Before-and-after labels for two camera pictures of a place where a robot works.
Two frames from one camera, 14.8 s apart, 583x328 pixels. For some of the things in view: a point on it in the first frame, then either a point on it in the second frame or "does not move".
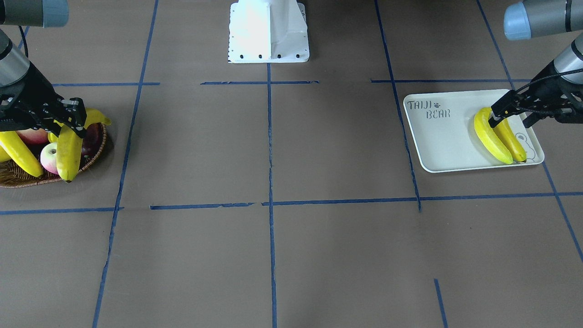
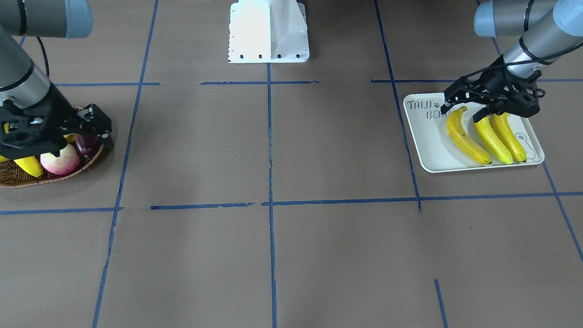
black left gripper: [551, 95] to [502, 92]
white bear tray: [442, 123] does not move
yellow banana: [488, 136] does not move
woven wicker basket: [12, 175] does not move
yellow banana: [69, 144] to [462, 140]
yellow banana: [518, 151] does not move
